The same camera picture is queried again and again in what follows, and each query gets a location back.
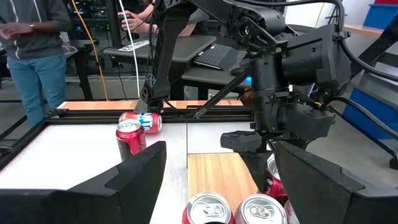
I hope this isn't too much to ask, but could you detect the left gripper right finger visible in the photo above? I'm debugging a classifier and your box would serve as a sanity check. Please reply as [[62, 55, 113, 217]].
[[275, 141, 398, 224]]

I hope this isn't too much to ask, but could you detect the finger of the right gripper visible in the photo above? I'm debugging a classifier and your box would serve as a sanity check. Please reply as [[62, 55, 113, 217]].
[[220, 130, 272, 194]]

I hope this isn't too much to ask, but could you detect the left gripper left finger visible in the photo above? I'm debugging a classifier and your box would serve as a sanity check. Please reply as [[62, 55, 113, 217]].
[[0, 141, 167, 224]]

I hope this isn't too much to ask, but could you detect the red Fanta can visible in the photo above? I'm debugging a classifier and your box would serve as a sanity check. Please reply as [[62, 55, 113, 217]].
[[182, 191, 236, 224], [115, 119, 147, 162], [266, 154, 289, 206], [119, 111, 163, 135]]

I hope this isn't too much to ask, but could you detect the wooden shelf with black legs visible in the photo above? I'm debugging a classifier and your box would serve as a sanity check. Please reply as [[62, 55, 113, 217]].
[[185, 105, 261, 224]]

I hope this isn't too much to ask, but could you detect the black laptop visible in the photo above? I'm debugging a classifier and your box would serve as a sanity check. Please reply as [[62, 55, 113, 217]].
[[193, 42, 248, 73]]

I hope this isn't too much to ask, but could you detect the grey equipment case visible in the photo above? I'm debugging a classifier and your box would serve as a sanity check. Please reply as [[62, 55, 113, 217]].
[[181, 67, 252, 88], [102, 34, 218, 65]]

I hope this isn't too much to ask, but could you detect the blue panel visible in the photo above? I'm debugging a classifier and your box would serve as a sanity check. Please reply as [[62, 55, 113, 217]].
[[341, 86, 398, 147], [363, 3, 398, 30]]

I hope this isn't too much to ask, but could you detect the white printed paper tag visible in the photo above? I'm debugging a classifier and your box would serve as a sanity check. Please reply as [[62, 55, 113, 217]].
[[117, 39, 150, 53]]

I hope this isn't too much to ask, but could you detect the person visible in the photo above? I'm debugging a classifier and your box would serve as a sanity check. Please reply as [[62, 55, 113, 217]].
[[0, 0, 73, 128], [117, 0, 200, 38]]

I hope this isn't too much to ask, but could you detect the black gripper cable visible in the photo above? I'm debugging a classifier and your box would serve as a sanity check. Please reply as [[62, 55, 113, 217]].
[[337, 30, 398, 83]]

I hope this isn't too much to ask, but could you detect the white cable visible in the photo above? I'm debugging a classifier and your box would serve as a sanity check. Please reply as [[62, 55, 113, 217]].
[[118, 0, 141, 99]]

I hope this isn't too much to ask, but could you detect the hanging yellow cable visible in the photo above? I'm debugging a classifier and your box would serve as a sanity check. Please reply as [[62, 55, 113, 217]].
[[70, 0, 109, 102]]

